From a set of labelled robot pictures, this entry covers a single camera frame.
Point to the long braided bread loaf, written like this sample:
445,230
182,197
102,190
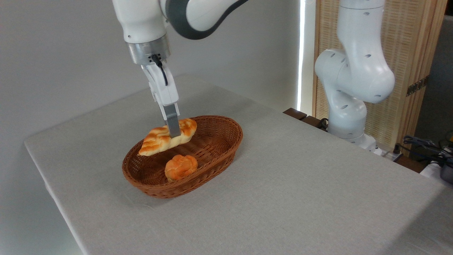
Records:
157,141

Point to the brown oval wicker basket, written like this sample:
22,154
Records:
221,141

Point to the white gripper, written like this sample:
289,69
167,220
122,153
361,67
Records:
164,88

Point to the grey tablecloth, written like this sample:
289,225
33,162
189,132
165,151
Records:
318,194

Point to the round orange bread roll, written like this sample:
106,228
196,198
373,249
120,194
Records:
180,168

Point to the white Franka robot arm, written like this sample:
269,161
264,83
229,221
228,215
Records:
357,71

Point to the white vertical light strip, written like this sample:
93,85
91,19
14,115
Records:
302,53

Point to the white power strip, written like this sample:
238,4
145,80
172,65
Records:
391,155

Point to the metal screen hinge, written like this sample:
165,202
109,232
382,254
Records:
417,86

